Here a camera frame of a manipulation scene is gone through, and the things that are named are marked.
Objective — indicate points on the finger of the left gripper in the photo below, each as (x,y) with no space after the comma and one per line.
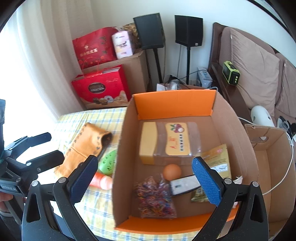
(36,165)
(24,143)

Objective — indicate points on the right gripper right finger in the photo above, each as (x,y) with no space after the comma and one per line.
(209,179)

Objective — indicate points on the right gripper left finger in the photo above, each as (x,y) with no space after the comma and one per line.
(81,177)

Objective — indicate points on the gold foil sachet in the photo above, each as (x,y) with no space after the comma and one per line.
(217,159)

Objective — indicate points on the orange white bottle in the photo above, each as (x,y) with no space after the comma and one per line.
(101,181)

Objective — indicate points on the black tissue pack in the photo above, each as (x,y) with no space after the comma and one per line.
(184,185)

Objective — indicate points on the green paw print case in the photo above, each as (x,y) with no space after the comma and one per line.
(106,164)

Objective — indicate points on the colourful rubber band bag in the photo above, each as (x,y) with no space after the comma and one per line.
(154,198)

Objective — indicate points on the clear jar yellow lid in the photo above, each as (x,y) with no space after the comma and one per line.
(170,143)

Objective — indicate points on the person's left hand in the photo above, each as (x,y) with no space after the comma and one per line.
(4,197)

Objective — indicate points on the white shuttlecock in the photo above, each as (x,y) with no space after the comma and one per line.
(238,180)

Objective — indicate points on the yellow checked tablecloth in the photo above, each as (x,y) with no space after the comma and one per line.
(96,206)

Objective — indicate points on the orange knitted scarf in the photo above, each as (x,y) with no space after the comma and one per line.
(89,141)

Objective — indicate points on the orange ball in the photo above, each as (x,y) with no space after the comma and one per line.
(172,172)

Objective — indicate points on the orange cardboard fruit box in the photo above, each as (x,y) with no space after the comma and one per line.
(217,124)

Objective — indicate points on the brown cardboard box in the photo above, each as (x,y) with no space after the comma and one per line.
(128,74)
(275,160)

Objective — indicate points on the white round appliance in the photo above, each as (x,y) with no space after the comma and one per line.
(261,117)

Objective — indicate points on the white sheer curtain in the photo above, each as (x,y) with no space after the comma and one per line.
(38,63)

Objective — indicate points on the red chocolate collection bag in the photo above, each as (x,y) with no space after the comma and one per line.
(105,88)

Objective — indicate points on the grey electronic device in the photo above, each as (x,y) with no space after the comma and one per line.
(204,79)

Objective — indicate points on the green portable radio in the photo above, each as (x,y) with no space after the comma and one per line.
(230,73)

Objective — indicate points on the brown sofa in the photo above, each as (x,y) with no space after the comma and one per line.
(267,78)

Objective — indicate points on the red tea gift bag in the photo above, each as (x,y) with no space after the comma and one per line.
(95,48)

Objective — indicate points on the white tissue roll pack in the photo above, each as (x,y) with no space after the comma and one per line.
(123,44)

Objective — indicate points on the right black speaker on stand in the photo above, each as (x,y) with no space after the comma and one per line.
(189,33)

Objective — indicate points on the black speaker on stand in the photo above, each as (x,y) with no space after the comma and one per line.
(189,33)
(151,35)

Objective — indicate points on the gold patterned gift bag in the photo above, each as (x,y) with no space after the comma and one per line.
(135,37)

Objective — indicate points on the left black speaker on stand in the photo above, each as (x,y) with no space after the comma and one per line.
(151,35)

